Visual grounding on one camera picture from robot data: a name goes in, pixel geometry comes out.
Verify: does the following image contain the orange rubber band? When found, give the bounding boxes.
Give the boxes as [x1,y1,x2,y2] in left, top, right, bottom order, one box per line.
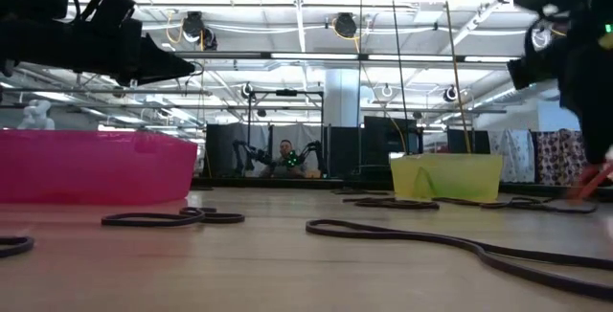
[567,157,613,202]

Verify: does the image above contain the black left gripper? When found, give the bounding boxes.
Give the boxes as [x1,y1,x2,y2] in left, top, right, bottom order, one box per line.
[0,18,196,87]

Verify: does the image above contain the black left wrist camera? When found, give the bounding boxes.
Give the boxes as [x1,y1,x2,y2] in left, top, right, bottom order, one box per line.
[88,0,145,40]

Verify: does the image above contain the white humanoid figure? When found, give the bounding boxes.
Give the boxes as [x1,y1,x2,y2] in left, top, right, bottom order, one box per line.
[16,99,56,131]

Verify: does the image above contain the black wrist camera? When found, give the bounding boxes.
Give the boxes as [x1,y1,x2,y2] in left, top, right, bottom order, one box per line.
[88,0,145,40]
[525,14,561,57]

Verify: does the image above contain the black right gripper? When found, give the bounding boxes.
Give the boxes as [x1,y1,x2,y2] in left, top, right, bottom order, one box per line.
[506,12,613,165]

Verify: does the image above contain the black curtain panel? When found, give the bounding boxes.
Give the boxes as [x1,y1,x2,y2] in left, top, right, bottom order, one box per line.
[204,122,250,179]

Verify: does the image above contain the yellow hanging cable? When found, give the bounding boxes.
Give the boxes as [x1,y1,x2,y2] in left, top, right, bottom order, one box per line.
[441,0,473,155]

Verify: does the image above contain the black aluminium table frame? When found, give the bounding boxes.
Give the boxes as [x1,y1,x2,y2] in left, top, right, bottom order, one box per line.
[191,176,613,204]

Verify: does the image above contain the thin black hanging cable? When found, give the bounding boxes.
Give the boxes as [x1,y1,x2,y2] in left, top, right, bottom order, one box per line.
[356,0,365,179]

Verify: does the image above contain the white hanging cloth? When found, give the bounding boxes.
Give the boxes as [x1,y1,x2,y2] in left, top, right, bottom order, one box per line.
[488,127,536,184]

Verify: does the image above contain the floral patterned cloth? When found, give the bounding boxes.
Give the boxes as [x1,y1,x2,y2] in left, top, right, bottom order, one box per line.
[533,128,590,189]

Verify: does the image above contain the yellow plastic basket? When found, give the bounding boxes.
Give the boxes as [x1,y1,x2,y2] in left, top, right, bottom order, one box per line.
[390,152,505,203]

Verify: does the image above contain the black screen panel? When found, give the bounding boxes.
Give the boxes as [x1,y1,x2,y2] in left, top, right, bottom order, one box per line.
[362,115,423,182]

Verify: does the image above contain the long ceiling light bar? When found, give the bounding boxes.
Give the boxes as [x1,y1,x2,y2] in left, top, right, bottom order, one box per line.
[174,51,524,63]

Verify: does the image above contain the person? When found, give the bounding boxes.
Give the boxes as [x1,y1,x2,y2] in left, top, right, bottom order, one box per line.
[261,138,308,179]

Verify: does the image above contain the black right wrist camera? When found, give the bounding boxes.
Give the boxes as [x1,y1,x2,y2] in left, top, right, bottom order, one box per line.
[525,14,561,57]

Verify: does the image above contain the red plastic basket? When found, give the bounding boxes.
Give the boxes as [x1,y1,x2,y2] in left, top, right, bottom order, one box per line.
[0,128,198,207]

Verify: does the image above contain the black partition panel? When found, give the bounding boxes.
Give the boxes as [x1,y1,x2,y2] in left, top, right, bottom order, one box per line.
[446,128,492,155]
[327,125,363,180]

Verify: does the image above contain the white building column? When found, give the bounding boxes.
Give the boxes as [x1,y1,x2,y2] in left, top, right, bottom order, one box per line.
[324,66,364,127]

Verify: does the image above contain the background black station frame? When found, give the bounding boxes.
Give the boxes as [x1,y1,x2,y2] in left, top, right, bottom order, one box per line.
[245,88,326,179]

